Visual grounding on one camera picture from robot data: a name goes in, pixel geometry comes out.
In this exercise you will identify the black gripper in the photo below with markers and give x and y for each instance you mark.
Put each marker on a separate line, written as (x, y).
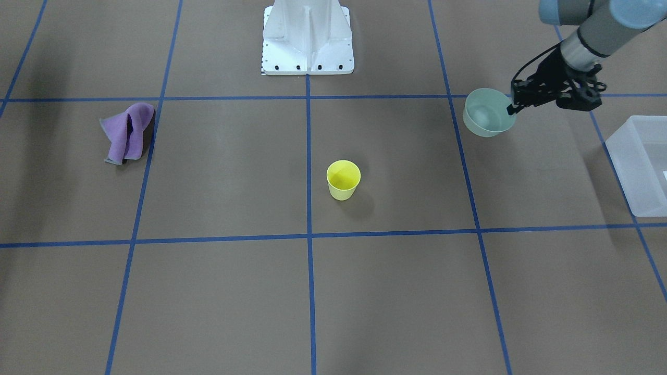
(551, 69)

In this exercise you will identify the mint green bowl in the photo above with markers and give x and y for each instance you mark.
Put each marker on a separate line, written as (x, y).
(486, 112)

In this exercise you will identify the yellow plastic cup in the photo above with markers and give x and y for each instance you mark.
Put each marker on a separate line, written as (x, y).
(343, 177)

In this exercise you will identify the purple cloth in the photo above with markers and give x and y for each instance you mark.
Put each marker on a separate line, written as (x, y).
(126, 132)

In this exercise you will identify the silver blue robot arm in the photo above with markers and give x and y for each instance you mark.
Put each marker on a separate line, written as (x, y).
(602, 27)

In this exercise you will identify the clear plastic box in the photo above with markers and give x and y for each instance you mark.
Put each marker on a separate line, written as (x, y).
(638, 153)

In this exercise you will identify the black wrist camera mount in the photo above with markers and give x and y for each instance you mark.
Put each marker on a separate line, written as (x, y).
(581, 89)

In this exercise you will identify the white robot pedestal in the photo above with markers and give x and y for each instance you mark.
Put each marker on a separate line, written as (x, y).
(307, 37)

